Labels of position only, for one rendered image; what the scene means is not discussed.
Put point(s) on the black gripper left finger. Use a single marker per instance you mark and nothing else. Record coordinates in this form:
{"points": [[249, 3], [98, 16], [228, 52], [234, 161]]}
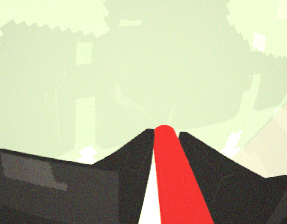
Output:
{"points": [[110, 191]]}

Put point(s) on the red peg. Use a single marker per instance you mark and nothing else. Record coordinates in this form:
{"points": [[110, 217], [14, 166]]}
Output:
{"points": [[180, 200]]}

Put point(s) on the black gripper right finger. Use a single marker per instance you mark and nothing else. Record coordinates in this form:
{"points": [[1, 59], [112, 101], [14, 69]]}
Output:
{"points": [[234, 194]]}

